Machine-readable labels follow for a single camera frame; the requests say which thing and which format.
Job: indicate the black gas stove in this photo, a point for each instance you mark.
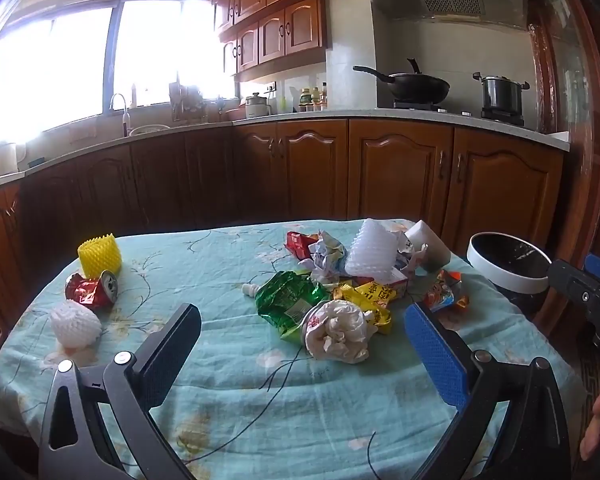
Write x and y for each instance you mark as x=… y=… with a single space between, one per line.
x=415 y=106

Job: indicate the white bumpy foam sheet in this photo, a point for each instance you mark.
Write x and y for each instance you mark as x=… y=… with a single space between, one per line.
x=372 y=250

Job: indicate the red white carton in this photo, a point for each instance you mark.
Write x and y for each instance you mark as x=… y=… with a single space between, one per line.
x=392 y=282

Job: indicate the small white tube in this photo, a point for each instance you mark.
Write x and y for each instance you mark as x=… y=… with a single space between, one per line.
x=250 y=289

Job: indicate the wooden door frame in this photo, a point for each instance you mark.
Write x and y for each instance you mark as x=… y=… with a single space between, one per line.
x=585 y=110

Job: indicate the kitchen window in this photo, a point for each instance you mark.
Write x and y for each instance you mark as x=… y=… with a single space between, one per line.
x=55 y=70

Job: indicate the black wok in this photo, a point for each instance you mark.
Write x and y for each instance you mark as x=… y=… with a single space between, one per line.
x=417 y=87

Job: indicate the windowsill utensil rack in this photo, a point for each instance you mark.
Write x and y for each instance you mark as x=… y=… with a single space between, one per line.
x=185 y=100

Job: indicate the red snack bag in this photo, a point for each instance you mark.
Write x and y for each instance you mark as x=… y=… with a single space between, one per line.
x=300 y=244

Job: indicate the teal floral tablecloth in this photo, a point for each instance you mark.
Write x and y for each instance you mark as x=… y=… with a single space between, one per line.
x=240 y=385

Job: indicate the yellow seasoning bottle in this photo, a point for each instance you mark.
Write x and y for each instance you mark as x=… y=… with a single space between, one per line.
x=305 y=100

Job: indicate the wooden upper cabinets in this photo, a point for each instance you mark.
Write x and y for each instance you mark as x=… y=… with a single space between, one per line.
x=280 y=20

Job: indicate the white plastic jug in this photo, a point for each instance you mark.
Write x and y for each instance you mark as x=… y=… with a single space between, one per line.
x=4 y=160

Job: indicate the crushed red can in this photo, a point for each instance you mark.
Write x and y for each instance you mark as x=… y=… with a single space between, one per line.
x=87 y=292

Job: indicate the wooden lower cabinets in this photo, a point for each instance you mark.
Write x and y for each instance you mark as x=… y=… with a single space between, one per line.
x=300 y=175

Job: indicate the chrome kitchen faucet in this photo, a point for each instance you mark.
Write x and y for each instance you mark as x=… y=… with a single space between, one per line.
x=125 y=115

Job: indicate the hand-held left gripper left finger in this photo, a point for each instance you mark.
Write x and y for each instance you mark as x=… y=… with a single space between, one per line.
x=170 y=345

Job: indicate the yellow foam net sleeve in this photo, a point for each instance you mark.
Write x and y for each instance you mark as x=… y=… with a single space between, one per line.
x=100 y=257

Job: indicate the crumpled colourful wrapper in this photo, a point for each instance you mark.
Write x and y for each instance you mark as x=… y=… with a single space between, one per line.
x=330 y=255

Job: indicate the yellow snack wrapper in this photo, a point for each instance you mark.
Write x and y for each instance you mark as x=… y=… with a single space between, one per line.
x=375 y=295

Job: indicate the white electric cooker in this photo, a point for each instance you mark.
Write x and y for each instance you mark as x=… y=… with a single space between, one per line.
x=257 y=107

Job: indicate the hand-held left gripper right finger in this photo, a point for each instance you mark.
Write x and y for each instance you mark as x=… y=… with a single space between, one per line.
x=437 y=355

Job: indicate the orange snack wrapper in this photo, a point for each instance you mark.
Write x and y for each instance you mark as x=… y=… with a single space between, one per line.
x=445 y=292

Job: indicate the white foam fruit net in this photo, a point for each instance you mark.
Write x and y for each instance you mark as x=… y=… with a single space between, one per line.
x=75 y=325

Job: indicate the wooden cabinets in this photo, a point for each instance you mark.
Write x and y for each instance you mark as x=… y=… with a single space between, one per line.
x=280 y=20
x=300 y=175

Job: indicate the white paper cup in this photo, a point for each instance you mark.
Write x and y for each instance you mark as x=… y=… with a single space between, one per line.
x=430 y=245

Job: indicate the green snack bag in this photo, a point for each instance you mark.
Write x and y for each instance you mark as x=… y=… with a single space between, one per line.
x=285 y=300

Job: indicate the steel cooking pot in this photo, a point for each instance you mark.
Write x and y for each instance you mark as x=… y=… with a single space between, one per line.
x=502 y=95

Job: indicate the white trash bin black liner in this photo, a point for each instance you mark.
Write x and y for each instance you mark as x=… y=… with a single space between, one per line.
x=505 y=280

